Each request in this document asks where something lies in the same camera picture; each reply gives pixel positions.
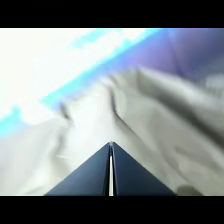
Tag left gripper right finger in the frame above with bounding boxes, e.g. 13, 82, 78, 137
111, 141, 177, 197

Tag beige pants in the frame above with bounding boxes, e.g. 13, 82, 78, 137
0, 66, 224, 197

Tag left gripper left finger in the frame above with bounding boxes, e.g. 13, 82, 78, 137
45, 141, 112, 197

